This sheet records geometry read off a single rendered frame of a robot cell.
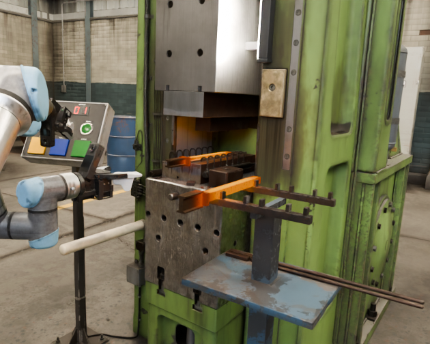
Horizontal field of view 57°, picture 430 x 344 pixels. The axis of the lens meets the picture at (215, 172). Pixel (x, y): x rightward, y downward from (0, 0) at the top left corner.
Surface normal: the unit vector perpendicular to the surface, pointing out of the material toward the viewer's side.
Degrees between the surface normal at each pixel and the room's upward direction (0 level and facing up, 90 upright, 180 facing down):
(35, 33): 90
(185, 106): 90
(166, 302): 90
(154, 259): 90
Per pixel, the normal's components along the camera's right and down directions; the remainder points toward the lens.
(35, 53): 0.87, 0.13
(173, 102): -0.58, 0.13
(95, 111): -0.13, -0.34
